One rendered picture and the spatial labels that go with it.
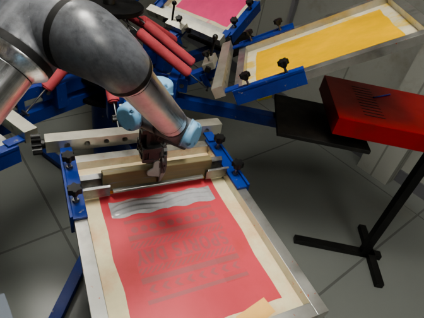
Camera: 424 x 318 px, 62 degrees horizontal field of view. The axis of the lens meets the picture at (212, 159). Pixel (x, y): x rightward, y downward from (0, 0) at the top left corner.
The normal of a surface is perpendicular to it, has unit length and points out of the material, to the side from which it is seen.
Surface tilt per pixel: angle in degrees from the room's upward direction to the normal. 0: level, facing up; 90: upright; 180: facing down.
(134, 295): 0
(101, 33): 53
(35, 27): 70
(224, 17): 32
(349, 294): 0
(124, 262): 0
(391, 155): 90
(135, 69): 81
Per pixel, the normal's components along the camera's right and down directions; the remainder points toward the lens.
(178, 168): 0.39, 0.62
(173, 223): 0.16, -0.78
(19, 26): 0.33, -0.11
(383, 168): -0.78, 0.28
